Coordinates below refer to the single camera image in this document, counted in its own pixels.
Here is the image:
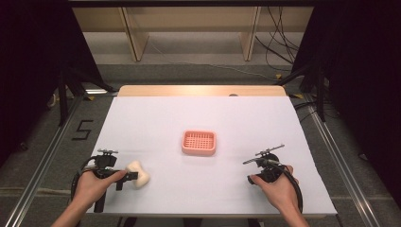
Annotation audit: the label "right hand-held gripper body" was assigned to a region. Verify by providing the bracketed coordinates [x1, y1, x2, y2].
[242, 144, 289, 185]

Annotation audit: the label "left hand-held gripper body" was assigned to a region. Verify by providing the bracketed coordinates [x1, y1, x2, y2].
[90, 148, 127, 190]

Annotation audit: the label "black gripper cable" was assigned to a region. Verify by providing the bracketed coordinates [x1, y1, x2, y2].
[270, 160, 305, 214]
[70, 155, 98, 202]

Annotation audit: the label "black floor cables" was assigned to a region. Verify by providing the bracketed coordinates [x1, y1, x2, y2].
[254, 6, 301, 72]

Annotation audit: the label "pink soap dish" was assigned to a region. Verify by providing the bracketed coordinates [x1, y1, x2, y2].
[181, 130, 218, 157]

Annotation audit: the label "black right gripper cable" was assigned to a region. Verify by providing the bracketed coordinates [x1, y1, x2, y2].
[270, 160, 305, 214]

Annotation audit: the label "light wooden desk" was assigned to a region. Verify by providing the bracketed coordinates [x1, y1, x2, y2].
[71, 6, 315, 62]

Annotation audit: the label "wooden table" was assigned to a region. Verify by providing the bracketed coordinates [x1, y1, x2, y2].
[116, 84, 288, 98]

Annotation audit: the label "metal floor rail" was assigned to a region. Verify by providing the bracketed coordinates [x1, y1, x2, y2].
[303, 94, 383, 227]
[3, 94, 83, 227]

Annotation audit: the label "black curtain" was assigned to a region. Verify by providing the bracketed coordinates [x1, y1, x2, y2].
[289, 0, 401, 209]
[0, 0, 105, 168]

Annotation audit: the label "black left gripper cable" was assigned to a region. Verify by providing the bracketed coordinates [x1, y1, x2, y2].
[70, 155, 98, 202]

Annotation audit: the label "person's left hand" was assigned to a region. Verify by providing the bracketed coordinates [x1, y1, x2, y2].
[72, 169, 128, 210]

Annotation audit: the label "black metal stand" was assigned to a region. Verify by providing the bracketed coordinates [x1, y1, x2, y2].
[277, 60, 329, 123]
[57, 67, 115, 128]

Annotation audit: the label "white table mat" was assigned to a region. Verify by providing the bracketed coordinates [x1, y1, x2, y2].
[86, 96, 339, 218]

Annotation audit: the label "person's right hand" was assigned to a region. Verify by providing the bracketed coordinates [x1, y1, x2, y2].
[250, 165, 301, 213]

